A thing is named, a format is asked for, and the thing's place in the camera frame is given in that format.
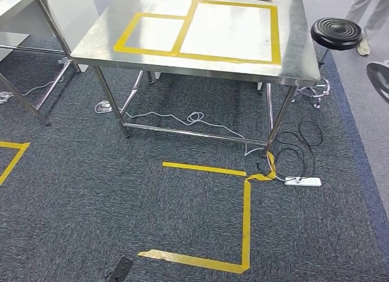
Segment yellow workbench tape outline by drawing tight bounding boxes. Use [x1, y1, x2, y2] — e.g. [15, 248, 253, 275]
[113, 0, 282, 67]

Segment stainless steel workbench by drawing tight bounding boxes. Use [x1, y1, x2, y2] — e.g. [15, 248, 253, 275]
[70, 0, 321, 157]

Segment yellow floor tape square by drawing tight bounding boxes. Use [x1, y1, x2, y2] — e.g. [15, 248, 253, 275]
[0, 141, 31, 187]
[137, 161, 277, 275]

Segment white socket adaptor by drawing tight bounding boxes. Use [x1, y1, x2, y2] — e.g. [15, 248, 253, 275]
[94, 100, 113, 114]

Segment white power strip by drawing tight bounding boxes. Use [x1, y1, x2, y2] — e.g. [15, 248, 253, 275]
[285, 176, 322, 188]

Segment black round seat stool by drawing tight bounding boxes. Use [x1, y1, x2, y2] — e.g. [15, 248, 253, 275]
[293, 17, 364, 110]

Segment black seat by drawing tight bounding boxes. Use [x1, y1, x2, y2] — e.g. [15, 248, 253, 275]
[366, 61, 389, 105]

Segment person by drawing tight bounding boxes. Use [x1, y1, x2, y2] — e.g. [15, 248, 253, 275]
[347, 0, 389, 57]

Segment stainless steel table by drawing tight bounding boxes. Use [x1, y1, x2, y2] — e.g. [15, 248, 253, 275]
[0, 0, 81, 127]

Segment coiled white floor cable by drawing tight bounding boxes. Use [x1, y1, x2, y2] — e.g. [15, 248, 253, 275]
[125, 111, 265, 157]

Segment looped black floor cable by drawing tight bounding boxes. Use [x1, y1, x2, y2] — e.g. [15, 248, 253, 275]
[256, 120, 324, 182]

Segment white cable with plug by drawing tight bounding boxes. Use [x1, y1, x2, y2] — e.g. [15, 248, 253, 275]
[0, 75, 64, 105]

